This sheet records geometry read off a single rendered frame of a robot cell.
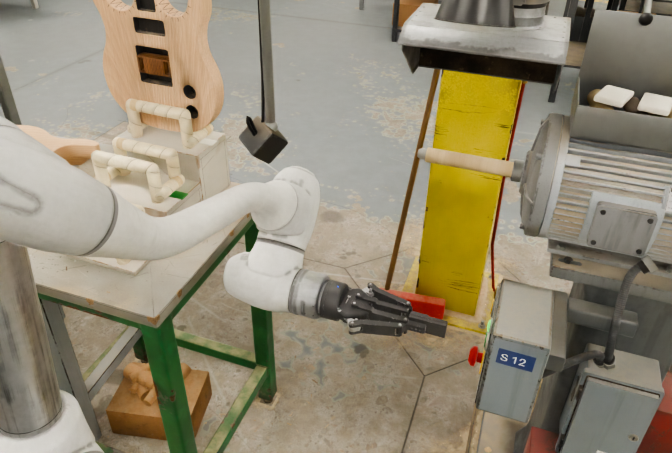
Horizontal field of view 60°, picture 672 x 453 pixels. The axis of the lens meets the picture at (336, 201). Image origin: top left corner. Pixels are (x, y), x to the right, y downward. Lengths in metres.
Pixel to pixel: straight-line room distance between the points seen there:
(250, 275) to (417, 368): 1.43
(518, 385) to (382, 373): 1.36
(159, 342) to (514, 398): 0.78
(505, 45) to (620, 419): 0.79
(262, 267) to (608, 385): 0.72
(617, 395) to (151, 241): 0.94
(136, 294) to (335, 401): 1.13
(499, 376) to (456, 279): 1.48
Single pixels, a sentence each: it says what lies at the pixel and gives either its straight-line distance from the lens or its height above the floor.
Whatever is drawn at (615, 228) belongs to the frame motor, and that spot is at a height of 1.24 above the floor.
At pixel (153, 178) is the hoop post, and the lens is 1.51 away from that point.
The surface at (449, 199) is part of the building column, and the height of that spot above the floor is 0.60.
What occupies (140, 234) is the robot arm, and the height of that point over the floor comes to 1.37.
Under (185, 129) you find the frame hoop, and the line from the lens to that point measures 1.60.
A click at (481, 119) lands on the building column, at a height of 0.96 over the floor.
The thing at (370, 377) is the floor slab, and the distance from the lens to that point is 2.41.
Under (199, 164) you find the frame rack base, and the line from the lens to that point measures 1.60.
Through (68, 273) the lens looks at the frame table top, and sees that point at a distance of 1.54.
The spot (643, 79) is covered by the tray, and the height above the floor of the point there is 1.45.
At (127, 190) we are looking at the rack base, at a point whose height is 1.02.
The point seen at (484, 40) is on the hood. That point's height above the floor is 1.52.
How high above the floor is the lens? 1.84
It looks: 33 degrees down
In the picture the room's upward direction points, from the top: 1 degrees clockwise
